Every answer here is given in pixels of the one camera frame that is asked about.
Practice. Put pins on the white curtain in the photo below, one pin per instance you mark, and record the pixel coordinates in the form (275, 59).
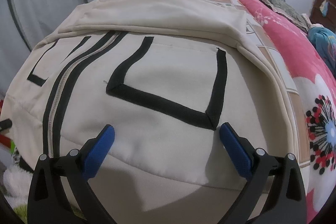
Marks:
(24, 23)

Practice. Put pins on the cream jacket with black trim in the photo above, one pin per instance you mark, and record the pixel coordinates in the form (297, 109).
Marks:
(166, 96)

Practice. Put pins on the blue patterned pillow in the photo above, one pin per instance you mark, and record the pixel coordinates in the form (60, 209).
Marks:
(323, 40)

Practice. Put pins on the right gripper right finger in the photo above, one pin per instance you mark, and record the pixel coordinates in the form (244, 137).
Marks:
(286, 201)

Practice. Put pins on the checkered ginkgo bed sheet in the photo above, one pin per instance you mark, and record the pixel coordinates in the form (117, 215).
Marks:
(230, 23)

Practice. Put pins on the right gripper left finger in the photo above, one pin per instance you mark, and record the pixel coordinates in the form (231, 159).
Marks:
(48, 202)

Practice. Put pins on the grey green lace blanket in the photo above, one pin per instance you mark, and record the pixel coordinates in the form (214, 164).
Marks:
(282, 8)

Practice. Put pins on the pink floral blanket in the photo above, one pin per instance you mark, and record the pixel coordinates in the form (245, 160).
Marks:
(316, 87)

